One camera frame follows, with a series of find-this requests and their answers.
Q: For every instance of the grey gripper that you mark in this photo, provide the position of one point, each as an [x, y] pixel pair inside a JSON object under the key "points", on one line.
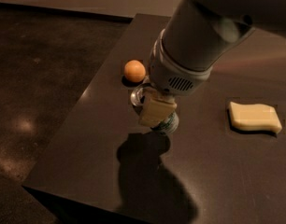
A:
{"points": [[171, 75]]}

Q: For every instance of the green and white 7up can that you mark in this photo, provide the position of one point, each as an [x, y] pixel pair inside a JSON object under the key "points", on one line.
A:
{"points": [[166, 127]]}

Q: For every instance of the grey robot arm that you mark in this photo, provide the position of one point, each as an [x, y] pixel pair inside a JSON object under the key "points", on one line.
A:
{"points": [[197, 35]]}

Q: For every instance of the orange fruit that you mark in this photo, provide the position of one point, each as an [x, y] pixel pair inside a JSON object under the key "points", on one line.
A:
{"points": [[134, 71]]}

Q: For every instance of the yellow sponge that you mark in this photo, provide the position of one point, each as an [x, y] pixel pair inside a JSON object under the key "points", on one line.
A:
{"points": [[256, 117]]}

